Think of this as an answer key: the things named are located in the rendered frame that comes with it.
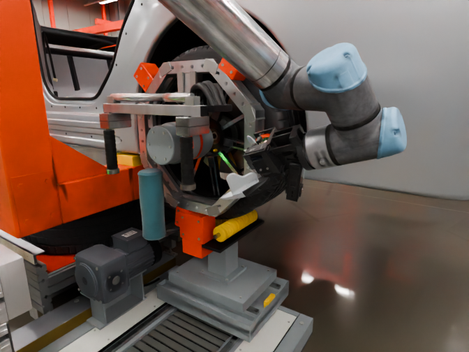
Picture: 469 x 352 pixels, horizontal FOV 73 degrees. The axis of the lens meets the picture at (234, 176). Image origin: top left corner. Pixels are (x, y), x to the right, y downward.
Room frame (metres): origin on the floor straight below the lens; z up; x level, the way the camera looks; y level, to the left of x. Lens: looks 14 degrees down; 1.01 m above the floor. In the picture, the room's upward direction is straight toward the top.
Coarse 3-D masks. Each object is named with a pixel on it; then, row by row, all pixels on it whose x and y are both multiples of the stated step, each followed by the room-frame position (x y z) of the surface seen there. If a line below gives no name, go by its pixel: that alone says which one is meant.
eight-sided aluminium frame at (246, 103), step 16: (176, 64) 1.15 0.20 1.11; (192, 64) 1.12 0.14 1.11; (208, 64) 1.07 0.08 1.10; (160, 80) 1.20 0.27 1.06; (224, 80) 1.04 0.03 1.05; (240, 80) 1.08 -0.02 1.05; (240, 96) 1.01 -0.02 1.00; (256, 112) 0.99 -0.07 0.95; (144, 128) 1.26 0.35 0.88; (256, 128) 0.99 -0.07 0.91; (144, 144) 1.26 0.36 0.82; (144, 160) 1.26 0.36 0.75; (176, 192) 1.22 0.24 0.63; (192, 208) 1.13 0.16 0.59; (208, 208) 1.08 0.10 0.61; (224, 208) 1.05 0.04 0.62
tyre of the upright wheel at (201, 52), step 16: (192, 48) 1.24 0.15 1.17; (208, 48) 1.18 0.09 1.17; (256, 96) 1.07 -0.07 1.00; (272, 112) 1.04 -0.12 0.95; (288, 112) 1.08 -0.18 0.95; (304, 112) 1.20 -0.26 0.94; (304, 128) 1.17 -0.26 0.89; (272, 192) 1.08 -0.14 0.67; (240, 208) 1.11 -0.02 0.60; (256, 208) 1.12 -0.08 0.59
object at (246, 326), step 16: (160, 288) 1.27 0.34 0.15; (176, 288) 1.28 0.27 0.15; (272, 288) 1.25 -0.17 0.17; (288, 288) 1.31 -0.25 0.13; (176, 304) 1.22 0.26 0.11; (192, 304) 1.16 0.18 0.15; (208, 304) 1.17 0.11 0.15; (256, 304) 1.17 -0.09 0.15; (272, 304) 1.17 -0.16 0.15; (208, 320) 1.12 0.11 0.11; (224, 320) 1.07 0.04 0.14; (240, 320) 1.07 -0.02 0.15; (256, 320) 1.05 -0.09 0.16; (240, 336) 1.03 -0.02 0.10
